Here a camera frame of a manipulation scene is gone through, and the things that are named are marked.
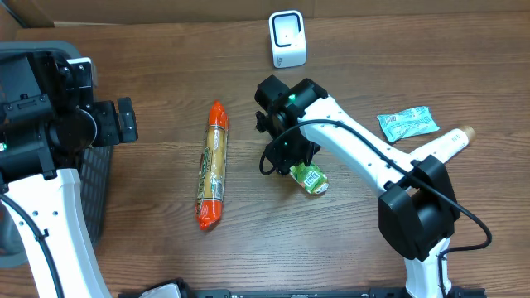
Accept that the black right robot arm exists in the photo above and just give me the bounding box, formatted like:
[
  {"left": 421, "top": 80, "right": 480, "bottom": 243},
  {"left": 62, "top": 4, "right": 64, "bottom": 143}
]
[{"left": 255, "top": 75, "right": 475, "bottom": 297}]

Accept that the teal wet wipes pack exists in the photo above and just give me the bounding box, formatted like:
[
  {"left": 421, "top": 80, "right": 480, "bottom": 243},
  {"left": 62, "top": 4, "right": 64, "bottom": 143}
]
[{"left": 377, "top": 106, "right": 440, "bottom": 143}]

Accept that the white barcode scanner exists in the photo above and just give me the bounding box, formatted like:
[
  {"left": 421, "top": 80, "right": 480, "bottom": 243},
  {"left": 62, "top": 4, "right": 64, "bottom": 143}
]
[{"left": 268, "top": 10, "right": 307, "bottom": 69}]

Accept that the green snack packet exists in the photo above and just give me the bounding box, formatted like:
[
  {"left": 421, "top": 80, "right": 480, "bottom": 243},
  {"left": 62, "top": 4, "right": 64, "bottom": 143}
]
[{"left": 290, "top": 162, "right": 329, "bottom": 195}]

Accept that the grey plastic basket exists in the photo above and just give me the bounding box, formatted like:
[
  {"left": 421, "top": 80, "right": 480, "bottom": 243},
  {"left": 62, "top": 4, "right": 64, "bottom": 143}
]
[{"left": 1, "top": 41, "right": 113, "bottom": 268}]

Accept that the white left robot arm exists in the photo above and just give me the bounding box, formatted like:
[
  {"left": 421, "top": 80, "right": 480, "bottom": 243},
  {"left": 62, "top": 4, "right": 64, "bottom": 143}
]
[{"left": 1, "top": 50, "right": 138, "bottom": 297}]

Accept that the orange biscuit roll pack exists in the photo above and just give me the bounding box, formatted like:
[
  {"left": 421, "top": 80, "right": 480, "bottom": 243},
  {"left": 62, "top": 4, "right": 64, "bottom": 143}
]
[{"left": 195, "top": 101, "right": 229, "bottom": 230}]

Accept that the white tube gold cap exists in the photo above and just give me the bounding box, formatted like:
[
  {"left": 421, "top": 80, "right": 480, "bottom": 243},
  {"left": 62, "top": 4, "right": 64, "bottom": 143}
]
[{"left": 410, "top": 126, "right": 476, "bottom": 163}]

